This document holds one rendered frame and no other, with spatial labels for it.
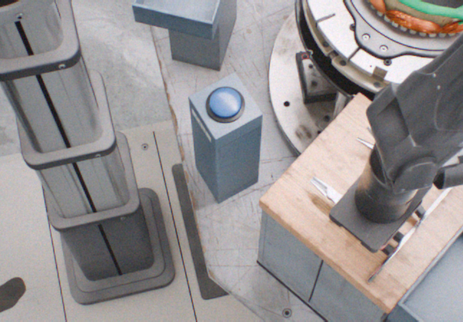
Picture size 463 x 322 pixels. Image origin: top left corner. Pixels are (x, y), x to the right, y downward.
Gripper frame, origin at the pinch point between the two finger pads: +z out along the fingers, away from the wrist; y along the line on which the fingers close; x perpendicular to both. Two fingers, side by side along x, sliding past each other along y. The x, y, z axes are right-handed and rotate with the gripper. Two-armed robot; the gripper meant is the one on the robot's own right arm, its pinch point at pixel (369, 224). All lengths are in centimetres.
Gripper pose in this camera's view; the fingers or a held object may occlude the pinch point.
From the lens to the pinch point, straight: 112.5
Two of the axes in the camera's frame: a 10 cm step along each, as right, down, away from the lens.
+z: -0.1, 3.6, 9.3
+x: -7.5, -6.2, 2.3
